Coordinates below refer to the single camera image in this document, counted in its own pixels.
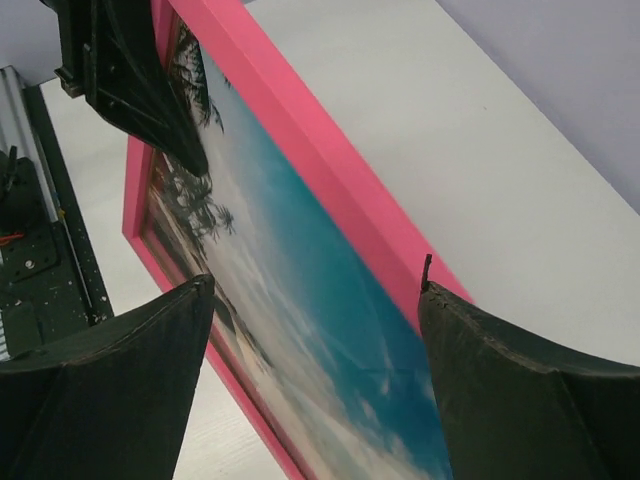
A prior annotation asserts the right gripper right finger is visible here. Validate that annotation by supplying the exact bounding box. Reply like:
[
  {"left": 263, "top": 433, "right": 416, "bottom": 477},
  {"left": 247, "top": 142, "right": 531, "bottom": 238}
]
[{"left": 418, "top": 273, "right": 639, "bottom": 480}]

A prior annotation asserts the beach photo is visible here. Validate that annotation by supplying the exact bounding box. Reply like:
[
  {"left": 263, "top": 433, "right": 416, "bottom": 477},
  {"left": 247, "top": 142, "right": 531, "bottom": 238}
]
[{"left": 143, "top": 16, "right": 451, "bottom": 479}]

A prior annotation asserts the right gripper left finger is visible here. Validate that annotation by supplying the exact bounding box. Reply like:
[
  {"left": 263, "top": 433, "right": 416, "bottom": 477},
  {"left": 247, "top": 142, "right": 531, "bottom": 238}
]
[{"left": 1, "top": 274, "right": 215, "bottom": 479}]

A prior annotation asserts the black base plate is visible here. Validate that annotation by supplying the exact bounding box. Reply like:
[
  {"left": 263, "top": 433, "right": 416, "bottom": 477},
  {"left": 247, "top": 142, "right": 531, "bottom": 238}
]
[{"left": 1, "top": 87, "right": 114, "bottom": 361}]

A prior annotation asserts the pink picture frame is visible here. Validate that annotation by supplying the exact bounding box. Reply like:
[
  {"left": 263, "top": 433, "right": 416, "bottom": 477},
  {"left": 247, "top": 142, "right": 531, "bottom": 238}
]
[{"left": 124, "top": 1, "right": 463, "bottom": 479}]

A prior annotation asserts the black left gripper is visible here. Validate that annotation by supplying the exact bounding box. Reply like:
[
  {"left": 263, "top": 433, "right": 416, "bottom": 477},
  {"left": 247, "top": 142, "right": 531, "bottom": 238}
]
[{"left": 42, "top": 0, "right": 208, "bottom": 176}]

